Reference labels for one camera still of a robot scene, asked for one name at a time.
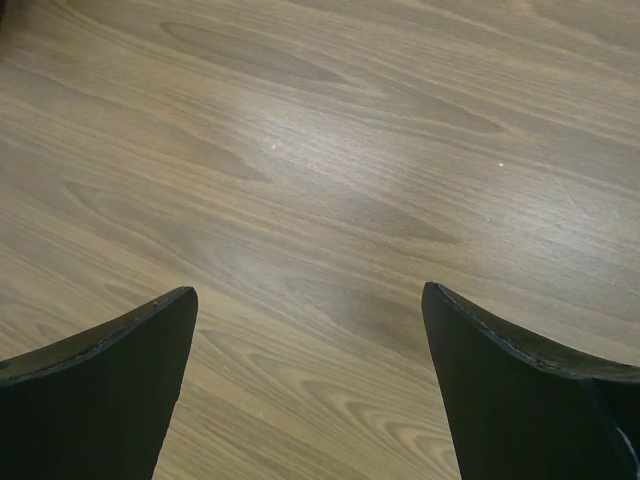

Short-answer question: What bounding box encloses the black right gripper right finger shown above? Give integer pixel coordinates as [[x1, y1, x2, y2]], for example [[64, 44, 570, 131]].
[[421, 282, 639, 479]]

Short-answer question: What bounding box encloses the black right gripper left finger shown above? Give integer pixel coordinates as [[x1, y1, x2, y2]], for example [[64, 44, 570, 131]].
[[1, 287, 198, 479]]

